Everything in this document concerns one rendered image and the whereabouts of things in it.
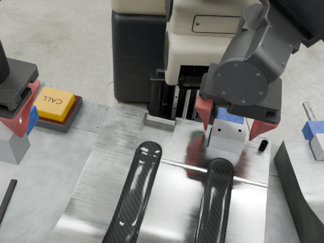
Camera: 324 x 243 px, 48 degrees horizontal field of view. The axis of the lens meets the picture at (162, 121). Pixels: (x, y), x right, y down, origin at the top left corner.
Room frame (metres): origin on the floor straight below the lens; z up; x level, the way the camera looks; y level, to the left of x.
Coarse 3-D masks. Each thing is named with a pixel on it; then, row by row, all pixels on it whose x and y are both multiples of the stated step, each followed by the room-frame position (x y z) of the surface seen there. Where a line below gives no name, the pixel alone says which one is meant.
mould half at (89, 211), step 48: (96, 144) 0.32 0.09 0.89; (192, 144) 0.34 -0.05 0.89; (96, 192) 0.25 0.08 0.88; (192, 192) 0.26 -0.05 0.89; (240, 192) 0.27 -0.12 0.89; (48, 240) 0.17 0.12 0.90; (96, 240) 0.18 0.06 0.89; (144, 240) 0.19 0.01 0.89; (192, 240) 0.19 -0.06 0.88; (240, 240) 0.20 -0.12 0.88
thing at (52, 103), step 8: (48, 88) 0.48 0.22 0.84; (40, 96) 0.46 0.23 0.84; (48, 96) 0.46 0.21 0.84; (56, 96) 0.46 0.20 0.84; (64, 96) 0.46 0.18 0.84; (72, 96) 0.47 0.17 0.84; (40, 104) 0.44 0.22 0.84; (48, 104) 0.44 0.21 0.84; (56, 104) 0.44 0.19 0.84; (64, 104) 0.44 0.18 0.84; (72, 104) 0.46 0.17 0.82; (40, 112) 0.42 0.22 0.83; (48, 112) 0.42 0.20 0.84; (56, 112) 0.42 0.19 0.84; (64, 112) 0.43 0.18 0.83; (56, 120) 0.42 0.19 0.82
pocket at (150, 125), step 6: (144, 120) 0.39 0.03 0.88; (150, 120) 0.40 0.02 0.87; (156, 120) 0.40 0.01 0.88; (162, 120) 0.40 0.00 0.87; (144, 126) 0.39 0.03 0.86; (150, 126) 0.39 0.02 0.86; (156, 126) 0.39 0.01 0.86; (162, 126) 0.39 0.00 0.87; (168, 126) 0.39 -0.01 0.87; (174, 126) 0.39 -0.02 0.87; (150, 132) 0.38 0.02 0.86; (156, 132) 0.38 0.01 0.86; (162, 132) 0.38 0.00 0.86; (168, 132) 0.38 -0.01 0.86
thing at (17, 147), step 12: (36, 96) 0.36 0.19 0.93; (36, 108) 0.33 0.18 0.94; (36, 120) 0.33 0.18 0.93; (0, 132) 0.27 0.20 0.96; (12, 132) 0.27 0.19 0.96; (0, 144) 0.26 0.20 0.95; (12, 144) 0.26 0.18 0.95; (24, 144) 0.28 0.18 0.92; (0, 156) 0.26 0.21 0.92; (12, 156) 0.26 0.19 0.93
